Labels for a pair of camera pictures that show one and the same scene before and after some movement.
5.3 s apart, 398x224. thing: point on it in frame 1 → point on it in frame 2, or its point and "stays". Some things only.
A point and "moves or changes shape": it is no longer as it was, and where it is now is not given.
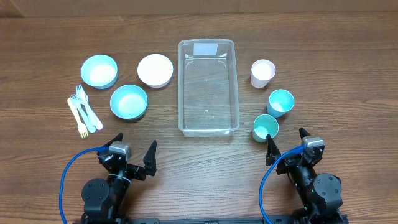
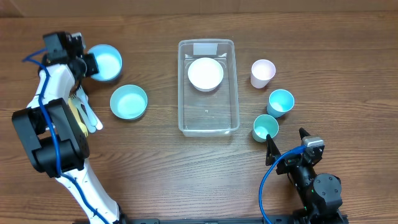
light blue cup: (280, 102) stays
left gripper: (150, 165) → (90, 59)
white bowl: (155, 70) → (205, 74)
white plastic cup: (262, 71) stays
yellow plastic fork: (83, 128) stays
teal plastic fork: (76, 101) stays
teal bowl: (129, 102) stays
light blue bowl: (100, 71) moves or changes shape
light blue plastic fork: (83, 97) stays
